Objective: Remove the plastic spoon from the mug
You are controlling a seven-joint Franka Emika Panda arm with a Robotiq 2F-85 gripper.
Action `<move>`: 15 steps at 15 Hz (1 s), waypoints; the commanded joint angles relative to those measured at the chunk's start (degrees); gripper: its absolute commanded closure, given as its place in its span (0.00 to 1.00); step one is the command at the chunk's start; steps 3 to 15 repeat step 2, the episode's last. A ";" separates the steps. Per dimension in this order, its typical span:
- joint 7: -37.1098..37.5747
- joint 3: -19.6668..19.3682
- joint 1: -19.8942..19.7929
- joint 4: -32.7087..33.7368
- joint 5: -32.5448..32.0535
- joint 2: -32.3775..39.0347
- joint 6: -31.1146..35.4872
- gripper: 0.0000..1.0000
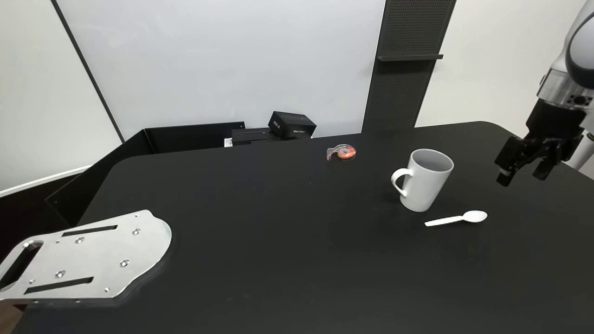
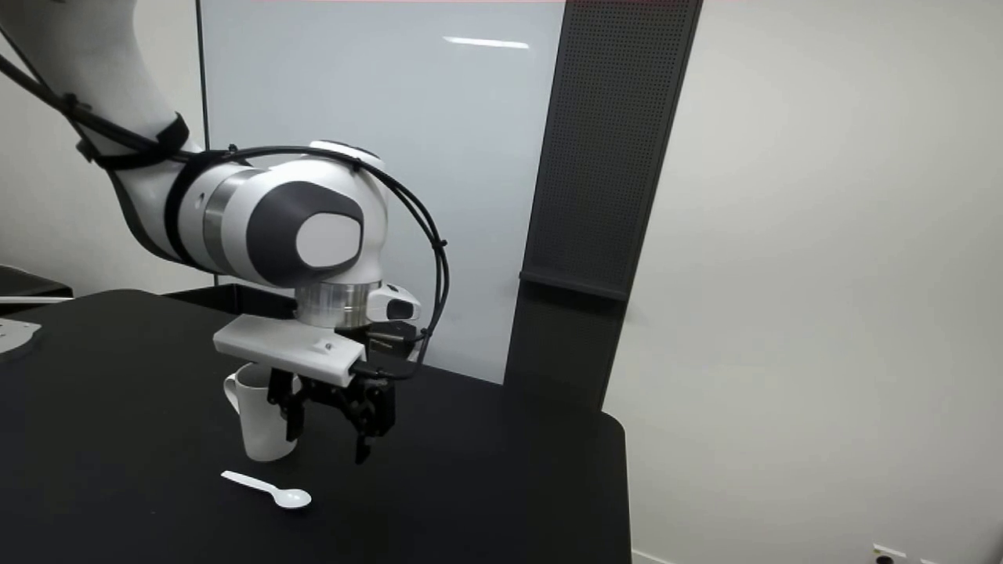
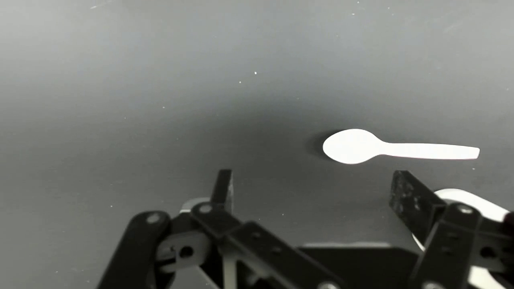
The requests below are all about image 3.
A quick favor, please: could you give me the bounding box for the white plastic spoon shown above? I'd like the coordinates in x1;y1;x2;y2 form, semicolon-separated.
322;129;480;165

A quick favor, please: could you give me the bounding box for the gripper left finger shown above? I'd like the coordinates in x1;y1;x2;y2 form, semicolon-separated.
96;169;345;289

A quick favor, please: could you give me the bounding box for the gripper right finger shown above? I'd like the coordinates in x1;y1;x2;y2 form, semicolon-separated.
389;170;514;289

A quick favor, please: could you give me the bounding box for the white mug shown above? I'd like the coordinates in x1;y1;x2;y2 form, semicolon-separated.
411;188;514;289

